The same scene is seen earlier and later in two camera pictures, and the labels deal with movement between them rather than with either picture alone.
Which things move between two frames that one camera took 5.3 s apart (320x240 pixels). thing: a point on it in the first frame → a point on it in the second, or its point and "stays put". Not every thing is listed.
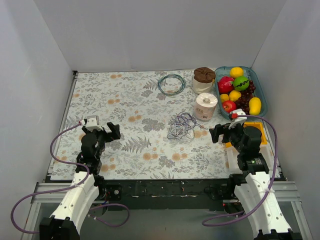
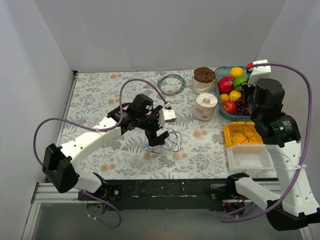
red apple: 229,105 stays put
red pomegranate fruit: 225,85 stays put
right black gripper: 224,133 → 245,91
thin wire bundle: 183,124 → 173,143
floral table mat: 164,126 stays put
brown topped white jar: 202,80 stays put
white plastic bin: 232,154 stays put
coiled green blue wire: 164,93 stays put
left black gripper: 106,133 → 153,136
